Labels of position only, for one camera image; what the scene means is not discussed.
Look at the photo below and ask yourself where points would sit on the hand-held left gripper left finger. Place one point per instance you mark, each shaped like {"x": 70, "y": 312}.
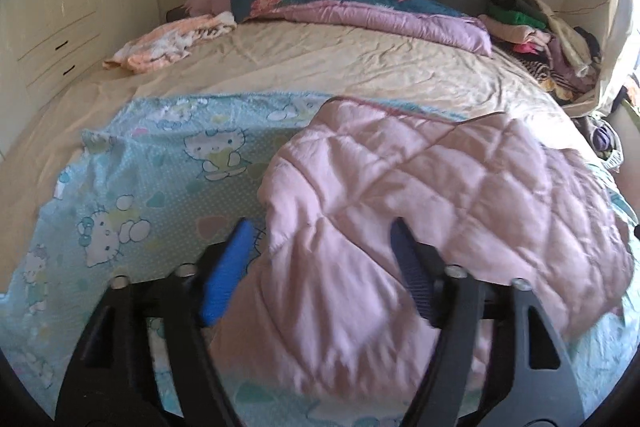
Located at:
{"x": 225, "y": 277}

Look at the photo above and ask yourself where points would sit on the pink quilted jacket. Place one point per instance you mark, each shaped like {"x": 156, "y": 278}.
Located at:
{"x": 400, "y": 167}

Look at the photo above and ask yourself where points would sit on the cream curtain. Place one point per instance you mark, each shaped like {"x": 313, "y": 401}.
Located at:
{"x": 617, "y": 7}

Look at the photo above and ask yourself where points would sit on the light blue cartoon-print blanket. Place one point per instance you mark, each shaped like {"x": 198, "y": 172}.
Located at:
{"x": 150, "y": 167}

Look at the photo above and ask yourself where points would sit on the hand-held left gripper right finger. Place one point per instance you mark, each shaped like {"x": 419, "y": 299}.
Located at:
{"x": 412, "y": 272}

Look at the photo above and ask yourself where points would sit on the peach floral cloth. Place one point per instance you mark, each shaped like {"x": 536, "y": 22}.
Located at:
{"x": 160, "y": 42}

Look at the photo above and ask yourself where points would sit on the bed with beige sheet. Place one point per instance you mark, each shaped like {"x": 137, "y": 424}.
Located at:
{"x": 325, "y": 62}

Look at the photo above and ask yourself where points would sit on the pile of mixed clothes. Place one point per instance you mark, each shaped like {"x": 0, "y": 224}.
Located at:
{"x": 530, "y": 32}

